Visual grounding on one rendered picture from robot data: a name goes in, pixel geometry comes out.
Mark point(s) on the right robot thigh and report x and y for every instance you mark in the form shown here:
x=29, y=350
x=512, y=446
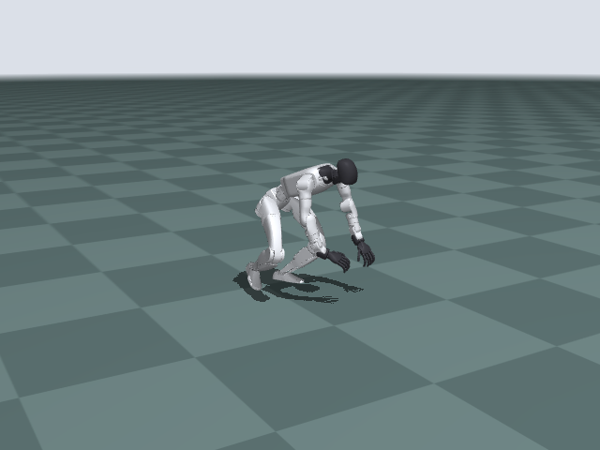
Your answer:
x=267, y=210

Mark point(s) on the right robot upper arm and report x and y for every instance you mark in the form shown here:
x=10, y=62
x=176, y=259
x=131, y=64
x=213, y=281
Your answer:
x=305, y=186

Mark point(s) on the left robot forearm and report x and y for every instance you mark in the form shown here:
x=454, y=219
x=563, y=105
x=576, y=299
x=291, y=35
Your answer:
x=353, y=222

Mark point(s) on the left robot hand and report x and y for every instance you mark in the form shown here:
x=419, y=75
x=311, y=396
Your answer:
x=364, y=249

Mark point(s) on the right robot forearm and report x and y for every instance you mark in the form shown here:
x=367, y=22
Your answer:
x=313, y=237

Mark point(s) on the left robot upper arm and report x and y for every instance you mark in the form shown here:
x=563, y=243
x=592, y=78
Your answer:
x=345, y=193

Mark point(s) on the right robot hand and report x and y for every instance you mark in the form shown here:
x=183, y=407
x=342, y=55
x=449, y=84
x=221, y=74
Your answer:
x=337, y=258

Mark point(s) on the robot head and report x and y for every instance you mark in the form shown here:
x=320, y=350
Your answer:
x=346, y=173

